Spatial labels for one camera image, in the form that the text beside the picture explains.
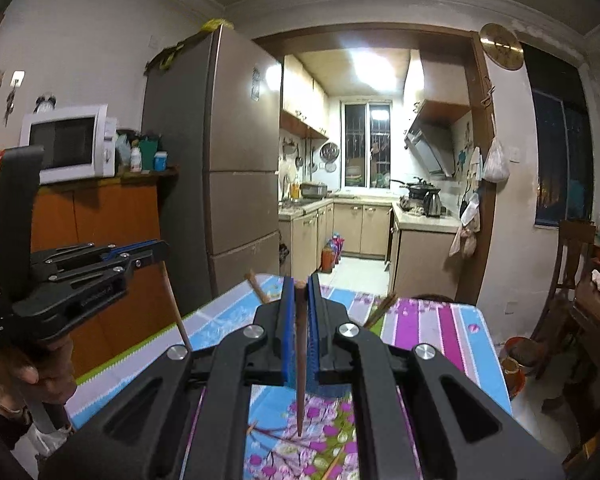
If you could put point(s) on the kitchen window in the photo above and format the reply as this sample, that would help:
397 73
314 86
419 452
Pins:
365 130

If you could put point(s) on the dark room window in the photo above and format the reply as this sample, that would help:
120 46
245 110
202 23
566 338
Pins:
560 160

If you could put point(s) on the kitchen base cabinets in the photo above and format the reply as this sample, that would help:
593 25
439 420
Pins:
360 230

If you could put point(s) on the small alarm clock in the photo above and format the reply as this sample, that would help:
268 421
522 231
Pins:
45 104

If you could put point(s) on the white microwave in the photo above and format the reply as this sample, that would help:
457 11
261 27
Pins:
65 145

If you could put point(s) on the blue lidded jar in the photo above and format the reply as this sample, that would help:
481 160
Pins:
160 161

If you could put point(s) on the hanging metal colander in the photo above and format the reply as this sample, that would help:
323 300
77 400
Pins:
330 156

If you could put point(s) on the hanging kitchen cloths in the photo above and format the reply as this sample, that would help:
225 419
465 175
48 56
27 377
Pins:
465 230

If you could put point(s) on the wall switch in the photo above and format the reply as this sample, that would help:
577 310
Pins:
514 154

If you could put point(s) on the white hanging plastic bag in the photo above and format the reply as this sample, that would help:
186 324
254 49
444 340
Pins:
496 165

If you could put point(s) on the person's left hand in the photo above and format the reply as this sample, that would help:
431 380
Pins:
50 375

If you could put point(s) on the grey refrigerator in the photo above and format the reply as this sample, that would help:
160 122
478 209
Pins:
230 135

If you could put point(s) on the electric kettle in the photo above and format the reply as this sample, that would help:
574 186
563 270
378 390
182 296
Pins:
432 205

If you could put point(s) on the wooden chair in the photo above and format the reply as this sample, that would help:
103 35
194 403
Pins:
575 245

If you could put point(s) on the person's left forearm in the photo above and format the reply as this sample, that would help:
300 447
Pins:
0 450

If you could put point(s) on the bunch of wooden chopsticks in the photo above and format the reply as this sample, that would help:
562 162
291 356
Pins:
380 312

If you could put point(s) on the orange wooden cabinet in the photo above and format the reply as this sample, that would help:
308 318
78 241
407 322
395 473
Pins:
130 220

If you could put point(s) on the wooden door frame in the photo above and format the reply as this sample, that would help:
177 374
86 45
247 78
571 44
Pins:
370 35

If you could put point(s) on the gold bangle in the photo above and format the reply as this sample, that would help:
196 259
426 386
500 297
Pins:
0 405

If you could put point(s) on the light tan single chopstick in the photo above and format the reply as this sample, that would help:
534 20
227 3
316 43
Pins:
177 310

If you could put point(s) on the white bottle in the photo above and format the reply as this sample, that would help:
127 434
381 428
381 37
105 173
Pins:
136 160

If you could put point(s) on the grey cooking pot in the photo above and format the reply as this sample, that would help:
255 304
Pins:
314 190

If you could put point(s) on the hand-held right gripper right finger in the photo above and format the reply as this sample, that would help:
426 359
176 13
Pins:
314 330

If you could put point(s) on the green cup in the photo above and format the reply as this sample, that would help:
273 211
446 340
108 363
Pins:
148 152

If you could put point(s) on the kitchen wall cabinets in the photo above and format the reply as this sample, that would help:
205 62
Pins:
300 95

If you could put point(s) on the ceiling light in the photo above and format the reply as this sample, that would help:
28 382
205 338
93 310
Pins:
380 67

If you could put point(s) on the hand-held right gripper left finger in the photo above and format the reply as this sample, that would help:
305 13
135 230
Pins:
287 330

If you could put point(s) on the round gold wall clock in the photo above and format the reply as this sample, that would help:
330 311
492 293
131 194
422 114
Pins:
500 46

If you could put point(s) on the black wok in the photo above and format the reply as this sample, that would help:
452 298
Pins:
415 189

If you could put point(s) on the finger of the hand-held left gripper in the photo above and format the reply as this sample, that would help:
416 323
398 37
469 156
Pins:
130 249
110 269

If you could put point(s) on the floral striped tablecloth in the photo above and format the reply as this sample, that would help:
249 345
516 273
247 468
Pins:
440 330

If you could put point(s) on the dark brown single chopstick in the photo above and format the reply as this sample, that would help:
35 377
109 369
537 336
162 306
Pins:
300 410

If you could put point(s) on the range hood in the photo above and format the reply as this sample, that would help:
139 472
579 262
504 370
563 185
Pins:
430 147

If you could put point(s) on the yellow green bundle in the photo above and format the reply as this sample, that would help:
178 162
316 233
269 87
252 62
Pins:
180 50

